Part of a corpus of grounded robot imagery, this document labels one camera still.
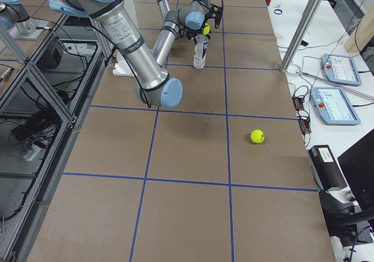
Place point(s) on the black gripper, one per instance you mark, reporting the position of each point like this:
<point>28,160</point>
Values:
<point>194,34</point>

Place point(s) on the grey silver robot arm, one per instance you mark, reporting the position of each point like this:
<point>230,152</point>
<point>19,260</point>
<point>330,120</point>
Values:
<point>177,21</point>
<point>155,85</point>

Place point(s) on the white blue tennis ball can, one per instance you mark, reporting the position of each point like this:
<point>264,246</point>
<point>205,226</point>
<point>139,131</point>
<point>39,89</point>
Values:
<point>200,49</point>

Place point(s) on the teach pendant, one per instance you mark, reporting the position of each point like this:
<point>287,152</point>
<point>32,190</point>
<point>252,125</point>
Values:
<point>333,106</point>
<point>341,69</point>

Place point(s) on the upper teach pendant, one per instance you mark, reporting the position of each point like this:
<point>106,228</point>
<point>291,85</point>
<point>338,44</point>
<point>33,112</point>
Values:
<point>341,69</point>

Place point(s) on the aluminium frame post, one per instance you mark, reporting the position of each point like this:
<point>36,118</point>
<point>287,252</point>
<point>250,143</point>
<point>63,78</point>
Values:
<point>307,17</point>

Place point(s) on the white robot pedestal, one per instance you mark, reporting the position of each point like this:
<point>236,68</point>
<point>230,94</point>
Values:
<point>125,66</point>

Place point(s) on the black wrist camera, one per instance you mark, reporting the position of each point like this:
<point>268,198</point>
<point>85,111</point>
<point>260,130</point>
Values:
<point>215,13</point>

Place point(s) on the lower teach pendant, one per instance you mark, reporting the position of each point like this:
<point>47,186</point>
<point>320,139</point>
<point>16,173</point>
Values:
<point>333,106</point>

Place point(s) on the black box on table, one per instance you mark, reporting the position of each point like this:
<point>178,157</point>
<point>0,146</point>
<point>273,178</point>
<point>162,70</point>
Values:
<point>325,168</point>

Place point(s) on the black monitor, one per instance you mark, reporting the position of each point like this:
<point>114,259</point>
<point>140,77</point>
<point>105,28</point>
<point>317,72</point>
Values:
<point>357,167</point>

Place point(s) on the yellow Wilson tennis ball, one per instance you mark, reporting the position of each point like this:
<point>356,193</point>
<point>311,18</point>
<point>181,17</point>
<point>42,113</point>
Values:
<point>206,29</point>

